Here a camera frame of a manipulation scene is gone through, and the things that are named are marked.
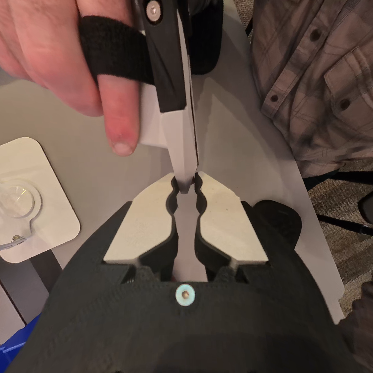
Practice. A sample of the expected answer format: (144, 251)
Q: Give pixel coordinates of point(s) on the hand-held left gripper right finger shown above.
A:
(230, 227)

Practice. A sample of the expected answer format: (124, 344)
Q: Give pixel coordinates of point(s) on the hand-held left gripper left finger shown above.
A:
(142, 224)

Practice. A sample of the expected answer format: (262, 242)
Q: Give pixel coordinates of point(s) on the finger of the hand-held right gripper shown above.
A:
(180, 145)

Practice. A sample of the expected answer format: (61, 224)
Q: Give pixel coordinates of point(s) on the person's right hand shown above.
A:
(43, 43)

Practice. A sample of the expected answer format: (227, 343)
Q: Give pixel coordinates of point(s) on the white rounded square pad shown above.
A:
(55, 180)

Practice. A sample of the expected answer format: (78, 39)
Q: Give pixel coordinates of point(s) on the clear plastic dome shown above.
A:
(17, 198)

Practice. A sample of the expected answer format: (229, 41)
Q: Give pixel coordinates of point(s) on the black chair base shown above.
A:
(367, 208)

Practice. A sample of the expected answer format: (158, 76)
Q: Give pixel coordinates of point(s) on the person's plaid shirt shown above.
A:
(306, 72)

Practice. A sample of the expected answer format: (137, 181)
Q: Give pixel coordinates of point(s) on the blue plastic bin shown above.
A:
(14, 349)

